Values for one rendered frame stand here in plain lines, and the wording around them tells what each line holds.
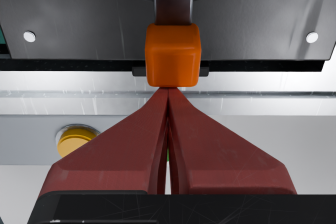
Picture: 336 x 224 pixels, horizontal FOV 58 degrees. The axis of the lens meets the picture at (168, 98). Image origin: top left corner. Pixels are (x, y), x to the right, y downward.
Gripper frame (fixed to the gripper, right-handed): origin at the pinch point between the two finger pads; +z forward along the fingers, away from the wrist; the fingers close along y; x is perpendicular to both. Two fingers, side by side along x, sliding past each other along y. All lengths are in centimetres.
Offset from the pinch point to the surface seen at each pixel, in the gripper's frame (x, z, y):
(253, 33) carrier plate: 1.2, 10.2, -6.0
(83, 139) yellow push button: 11.3, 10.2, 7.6
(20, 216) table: 41, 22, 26
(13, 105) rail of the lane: 8.4, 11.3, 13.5
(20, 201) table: 36.6, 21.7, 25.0
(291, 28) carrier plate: 0.8, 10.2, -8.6
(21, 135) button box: 11.9, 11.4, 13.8
